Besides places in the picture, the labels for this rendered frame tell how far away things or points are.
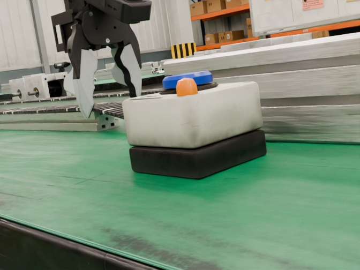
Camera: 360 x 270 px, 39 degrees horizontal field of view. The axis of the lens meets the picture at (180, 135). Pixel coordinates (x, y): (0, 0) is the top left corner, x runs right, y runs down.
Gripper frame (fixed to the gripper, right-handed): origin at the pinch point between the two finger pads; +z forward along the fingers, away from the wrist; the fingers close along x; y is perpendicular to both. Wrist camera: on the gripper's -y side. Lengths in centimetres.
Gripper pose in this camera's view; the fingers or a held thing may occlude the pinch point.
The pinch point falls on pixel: (114, 105)
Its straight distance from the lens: 71.4
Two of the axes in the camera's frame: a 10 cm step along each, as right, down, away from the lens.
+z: 1.4, 9.8, 1.5
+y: -6.7, -0.2, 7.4
